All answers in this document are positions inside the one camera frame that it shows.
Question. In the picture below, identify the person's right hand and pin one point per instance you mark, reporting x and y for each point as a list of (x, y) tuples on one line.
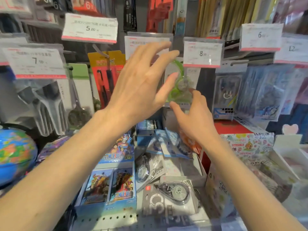
[(199, 122)]

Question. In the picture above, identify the person's left hand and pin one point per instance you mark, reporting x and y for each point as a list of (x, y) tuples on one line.
[(137, 93)]

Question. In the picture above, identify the green correction tape package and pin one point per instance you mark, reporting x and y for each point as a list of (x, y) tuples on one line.
[(183, 86)]

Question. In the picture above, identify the pile of correction tape packages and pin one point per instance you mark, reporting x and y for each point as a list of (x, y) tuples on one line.
[(168, 192)]

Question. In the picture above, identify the person's right forearm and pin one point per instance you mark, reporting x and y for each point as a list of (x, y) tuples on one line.
[(250, 190)]

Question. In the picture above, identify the person's left forearm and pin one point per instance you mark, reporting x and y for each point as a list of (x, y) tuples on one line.
[(60, 170)]

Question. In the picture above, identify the orange pen set packages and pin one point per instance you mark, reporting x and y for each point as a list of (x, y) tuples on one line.
[(96, 62)]

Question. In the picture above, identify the blue cartoon card display box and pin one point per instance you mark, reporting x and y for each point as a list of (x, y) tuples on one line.
[(108, 187)]

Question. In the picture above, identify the grey perforated metal shelf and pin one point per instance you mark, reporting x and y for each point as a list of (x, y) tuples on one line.
[(108, 221)]

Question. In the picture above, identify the red cardboard box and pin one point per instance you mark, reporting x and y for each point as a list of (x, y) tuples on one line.
[(231, 127)]

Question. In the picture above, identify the stack of blue striped packets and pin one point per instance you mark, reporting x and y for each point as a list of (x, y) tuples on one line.
[(146, 126)]

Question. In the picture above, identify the clear blister compass package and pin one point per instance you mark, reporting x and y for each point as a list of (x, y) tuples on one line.
[(227, 93)]

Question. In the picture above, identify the white price tag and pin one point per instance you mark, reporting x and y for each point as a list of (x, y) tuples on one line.
[(203, 52), (12, 40), (292, 49), (134, 38), (89, 28), (261, 37), (33, 61)]

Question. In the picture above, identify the scissors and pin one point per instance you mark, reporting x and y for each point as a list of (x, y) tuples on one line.
[(81, 72)]

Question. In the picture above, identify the row of blue stationery packs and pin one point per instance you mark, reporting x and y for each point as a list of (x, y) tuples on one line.
[(264, 96)]

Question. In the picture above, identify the clear packs of grey scissors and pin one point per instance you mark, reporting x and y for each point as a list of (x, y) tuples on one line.
[(48, 105)]

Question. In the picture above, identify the pink heart figure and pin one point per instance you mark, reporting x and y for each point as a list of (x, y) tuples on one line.
[(290, 129)]

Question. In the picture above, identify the black holographic card box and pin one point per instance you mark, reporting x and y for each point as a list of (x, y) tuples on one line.
[(53, 147)]

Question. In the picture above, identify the pink purple stationery packs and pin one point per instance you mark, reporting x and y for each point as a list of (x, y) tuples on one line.
[(300, 98)]

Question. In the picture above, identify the blue globe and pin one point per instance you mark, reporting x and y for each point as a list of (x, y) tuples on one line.
[(14, 156)]

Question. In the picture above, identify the white red label sticker packs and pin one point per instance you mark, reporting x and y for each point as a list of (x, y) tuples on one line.
[(14, 4)]

